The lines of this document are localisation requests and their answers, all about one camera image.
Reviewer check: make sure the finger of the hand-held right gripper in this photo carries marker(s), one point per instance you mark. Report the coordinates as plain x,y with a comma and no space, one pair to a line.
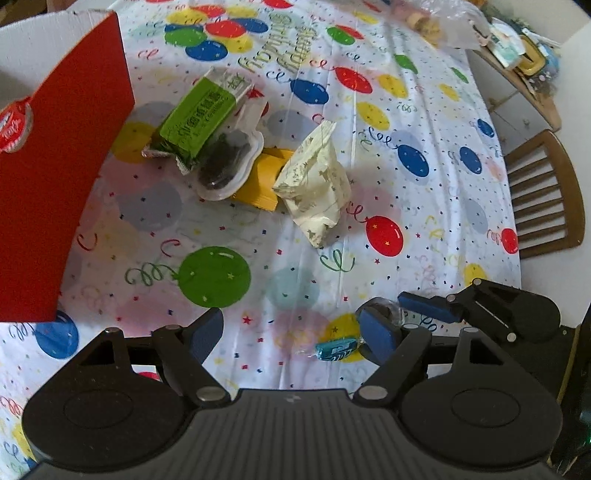
427,307

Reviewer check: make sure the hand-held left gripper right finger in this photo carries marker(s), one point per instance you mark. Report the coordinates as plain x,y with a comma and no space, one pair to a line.
376,334

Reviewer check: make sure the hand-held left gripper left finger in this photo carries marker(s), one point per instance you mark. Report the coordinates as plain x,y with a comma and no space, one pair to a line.
207,333

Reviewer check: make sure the dark cookie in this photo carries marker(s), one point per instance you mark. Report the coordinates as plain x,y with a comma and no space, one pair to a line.
388,314

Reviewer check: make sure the blue candy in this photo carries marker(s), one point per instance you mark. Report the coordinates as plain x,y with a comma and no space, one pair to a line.
337,349

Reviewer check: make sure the yellow snack packet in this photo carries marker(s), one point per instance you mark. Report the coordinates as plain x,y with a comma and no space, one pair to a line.
261,184

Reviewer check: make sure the cream star printed snack packet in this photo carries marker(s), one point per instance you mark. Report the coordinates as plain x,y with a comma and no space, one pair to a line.
314,184

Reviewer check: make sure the clear tray of dark snacks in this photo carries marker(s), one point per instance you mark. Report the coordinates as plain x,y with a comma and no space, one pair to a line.
226,159

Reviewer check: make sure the green snack packet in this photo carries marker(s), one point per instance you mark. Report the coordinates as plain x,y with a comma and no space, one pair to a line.
196,120

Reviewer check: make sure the red and white cardboard box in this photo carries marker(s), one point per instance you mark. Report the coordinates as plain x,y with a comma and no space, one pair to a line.
60,161

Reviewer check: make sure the red snack packet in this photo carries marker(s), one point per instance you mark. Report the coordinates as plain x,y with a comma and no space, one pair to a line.
14,124

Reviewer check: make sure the balloon printed tablecloth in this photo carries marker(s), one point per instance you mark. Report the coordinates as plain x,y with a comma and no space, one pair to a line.
277,277

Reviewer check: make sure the wooden chair with slatted back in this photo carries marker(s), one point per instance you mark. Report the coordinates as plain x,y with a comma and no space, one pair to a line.
549,194

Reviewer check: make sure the white cabinet with wooden top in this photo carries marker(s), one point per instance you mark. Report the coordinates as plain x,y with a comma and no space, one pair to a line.
521,106

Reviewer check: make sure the yellow container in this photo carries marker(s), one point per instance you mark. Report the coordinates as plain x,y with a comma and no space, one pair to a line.
533,55

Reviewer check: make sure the plastic bag with cookies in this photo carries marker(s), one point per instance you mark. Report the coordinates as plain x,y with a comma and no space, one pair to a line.
443,23

